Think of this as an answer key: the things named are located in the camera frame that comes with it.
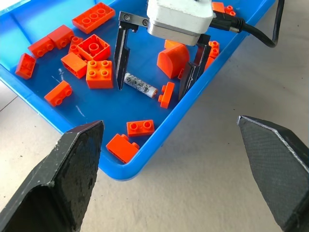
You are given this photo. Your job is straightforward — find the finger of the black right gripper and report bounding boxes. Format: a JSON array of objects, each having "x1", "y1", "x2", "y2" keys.
[
  {"x1": 178, "y1": 44, "x2": 212, "y2": 101},
  {"x1": 113, "y1": 26, "x2": 132, "y2": 91}
]

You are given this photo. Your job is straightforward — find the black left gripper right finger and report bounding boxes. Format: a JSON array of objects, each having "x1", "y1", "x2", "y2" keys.
[{"x1": 237, "y1": 115, "x2": 309, "y2": 232}]

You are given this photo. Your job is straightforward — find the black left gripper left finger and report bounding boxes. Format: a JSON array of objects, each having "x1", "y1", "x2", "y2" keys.
[{"x1": 0, "y1": 120, "x2": 105, "y2": 232}]

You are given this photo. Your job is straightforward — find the blue plastic bin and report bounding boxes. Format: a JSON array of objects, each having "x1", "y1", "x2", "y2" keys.
[{"x1": 0, "y1": 0, "x2": 276, "y2": 181}]

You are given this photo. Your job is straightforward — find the large curved orange toy brick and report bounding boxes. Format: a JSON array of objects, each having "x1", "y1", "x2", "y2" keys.
[{"x1": 156, "y1": 43, "x2": 191, "y2": 80}]

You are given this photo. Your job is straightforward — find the orange four-stud toy brick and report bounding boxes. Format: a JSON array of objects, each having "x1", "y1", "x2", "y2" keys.
[{"x1": 85, "y1": 59, "x2": 114, "y2": 89}]

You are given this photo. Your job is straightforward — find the upside-down orange toy brick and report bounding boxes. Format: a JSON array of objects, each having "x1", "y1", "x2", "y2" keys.
[{"x1": 76, "y1": 34, "x2": 112, "y2": 62}]

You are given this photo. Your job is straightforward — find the white AA battery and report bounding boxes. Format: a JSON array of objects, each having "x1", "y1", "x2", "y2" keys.
[{"x1": 123, "y1": 72, "x2": 159, "y2": 99}]

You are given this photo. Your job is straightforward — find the thin orange two-stud brick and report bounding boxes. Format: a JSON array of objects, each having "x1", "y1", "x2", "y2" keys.
[{"x1": 157, "y1": 82, "x2": 176, "y2": 108}]

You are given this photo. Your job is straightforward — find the long flat orange toy brick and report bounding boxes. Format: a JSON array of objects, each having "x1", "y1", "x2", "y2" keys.
[{"x1": 71, "y1": 2, "x2": 116, "y2": 35}]

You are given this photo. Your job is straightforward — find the small orange toy brick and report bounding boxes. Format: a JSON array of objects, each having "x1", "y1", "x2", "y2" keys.
[
  {"x1": 68, "y1": 36, "x2": 84, "y2": 55},
  {"x1": 224, "y1": 5, "x2": 237, "y2": 17}
]

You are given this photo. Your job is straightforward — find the orange two-by-two toy brick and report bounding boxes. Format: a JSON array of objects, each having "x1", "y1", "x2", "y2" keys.
[{"x1": 47, "y1": 24, "x2": 75, "y2": 50}]

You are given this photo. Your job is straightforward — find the orange two-stud toy brick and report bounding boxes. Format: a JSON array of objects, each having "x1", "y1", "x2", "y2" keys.
[
  {"x1": 44, "y1": 80, "x2": 73, "y2": 107},
  {"x1": 126, "y1": 119, "x2": 155, "y2": 138}
]

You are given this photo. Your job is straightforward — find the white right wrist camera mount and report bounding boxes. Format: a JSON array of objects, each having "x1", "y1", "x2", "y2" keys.
[{"x1": 146, "y1": 0, "x2": 215, "y2": 46}]

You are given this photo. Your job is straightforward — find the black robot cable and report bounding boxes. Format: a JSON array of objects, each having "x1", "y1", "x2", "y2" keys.
[{"x1": 209, "y1": 0, "x2": 286, "y2": 48}]

